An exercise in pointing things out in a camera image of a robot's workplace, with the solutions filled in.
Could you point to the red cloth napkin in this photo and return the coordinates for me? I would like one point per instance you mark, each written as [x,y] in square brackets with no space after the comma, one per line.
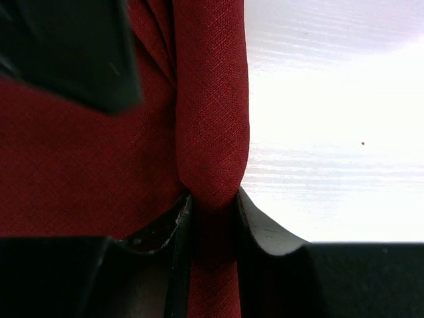
[69,171]

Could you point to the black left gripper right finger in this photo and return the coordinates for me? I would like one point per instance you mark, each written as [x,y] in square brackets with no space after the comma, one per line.
[282,275]

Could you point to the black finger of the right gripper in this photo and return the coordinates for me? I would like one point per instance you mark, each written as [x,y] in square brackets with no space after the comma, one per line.
[80,50]

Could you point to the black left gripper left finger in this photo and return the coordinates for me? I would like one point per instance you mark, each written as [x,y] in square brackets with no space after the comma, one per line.
[144,275]

